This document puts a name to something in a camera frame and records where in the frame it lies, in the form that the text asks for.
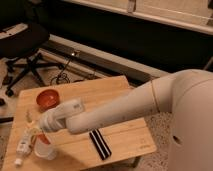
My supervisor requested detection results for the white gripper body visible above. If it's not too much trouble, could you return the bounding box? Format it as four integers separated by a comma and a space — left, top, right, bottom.
38, 98, 85, 132

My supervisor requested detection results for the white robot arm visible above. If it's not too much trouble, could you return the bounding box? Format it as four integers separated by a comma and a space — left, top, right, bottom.
39, 69, 213, 171

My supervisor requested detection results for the white ceramic cup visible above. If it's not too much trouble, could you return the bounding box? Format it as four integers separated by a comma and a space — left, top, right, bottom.
34, 137, 57, 160

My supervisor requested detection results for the red-brown bowl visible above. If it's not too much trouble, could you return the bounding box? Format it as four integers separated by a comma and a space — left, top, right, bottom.
36, 89, 60, 110

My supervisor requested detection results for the black white striped block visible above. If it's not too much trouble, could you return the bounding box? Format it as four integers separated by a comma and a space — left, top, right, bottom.
89, 130, 112, 160

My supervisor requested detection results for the white squeeze bottle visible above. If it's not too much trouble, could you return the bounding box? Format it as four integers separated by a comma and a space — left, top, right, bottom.
14, 130, 36, 167

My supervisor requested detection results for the black office chair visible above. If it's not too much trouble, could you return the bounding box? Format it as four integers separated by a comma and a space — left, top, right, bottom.
0, 22, 63, 97

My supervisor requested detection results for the black floor cable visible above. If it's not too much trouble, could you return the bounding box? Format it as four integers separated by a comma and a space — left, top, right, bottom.
49, 53, 98, 86

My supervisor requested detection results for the metal rail beam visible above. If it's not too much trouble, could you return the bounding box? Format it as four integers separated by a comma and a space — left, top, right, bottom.
48, 35, 168, 82

